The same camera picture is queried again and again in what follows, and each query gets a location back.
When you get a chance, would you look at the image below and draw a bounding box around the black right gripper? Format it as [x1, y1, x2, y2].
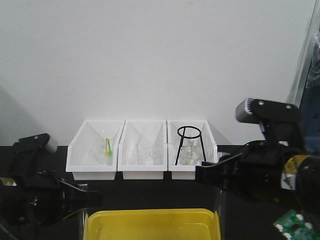
[195, 140, 293, 203]

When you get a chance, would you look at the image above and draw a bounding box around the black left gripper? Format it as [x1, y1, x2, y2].
[0, 149, 103, 226]

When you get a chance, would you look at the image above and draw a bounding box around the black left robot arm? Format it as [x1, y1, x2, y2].
[0, 150, 103, 239]

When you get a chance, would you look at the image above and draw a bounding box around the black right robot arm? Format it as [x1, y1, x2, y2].
[195, 140, 320, 215]

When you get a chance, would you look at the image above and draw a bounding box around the yellow plastic tray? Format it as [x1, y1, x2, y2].
[82, 208, 222, 240]

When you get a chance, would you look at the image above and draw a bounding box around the glass flask in right bin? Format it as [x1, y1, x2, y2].
[177, 139, 200, 166]

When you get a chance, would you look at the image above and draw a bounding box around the glass flask in bin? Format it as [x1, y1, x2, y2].
[177, 139, 200, 166]
[135, 125, 154, 166]

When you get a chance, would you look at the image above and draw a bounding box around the white bin left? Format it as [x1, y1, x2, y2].
[65, 120, 125, 181]

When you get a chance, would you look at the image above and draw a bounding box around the white bin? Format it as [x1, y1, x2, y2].
[65, 120, 125, 181]
[117, 120, 168, 180]
[167, 120, 218, 180]

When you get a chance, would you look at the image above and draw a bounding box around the white bin right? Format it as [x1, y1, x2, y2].
[167, 120, 218, 180]

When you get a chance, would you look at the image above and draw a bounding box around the glass beaker with droppers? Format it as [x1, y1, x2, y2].
[94, 129, 116, 166]

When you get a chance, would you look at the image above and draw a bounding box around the glass flask in middle bin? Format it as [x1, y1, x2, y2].
[135, 125, 154, 166]

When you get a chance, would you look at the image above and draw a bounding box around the white bin middle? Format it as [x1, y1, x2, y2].
[117, 120, 168, 180]

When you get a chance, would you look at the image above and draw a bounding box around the green circuit board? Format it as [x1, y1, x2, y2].
[273, 209, 320, 240]

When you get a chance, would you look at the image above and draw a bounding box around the grey pegboard drying rack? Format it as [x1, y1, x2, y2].
[299, 0, 320, 155]

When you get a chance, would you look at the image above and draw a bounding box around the plastic bag of parts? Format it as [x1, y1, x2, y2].
[305, 13, 320, 89]

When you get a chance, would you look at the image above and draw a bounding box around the black wire tripod stand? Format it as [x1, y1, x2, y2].
[174, 125, 207, 166]

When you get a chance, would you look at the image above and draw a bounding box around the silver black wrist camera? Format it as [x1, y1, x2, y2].
[235, 98, 306, 151]
[11, 133, 58, 155]

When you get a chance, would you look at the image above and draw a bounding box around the right silver black wrist camera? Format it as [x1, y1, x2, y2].
[235, 98, 306, 151]

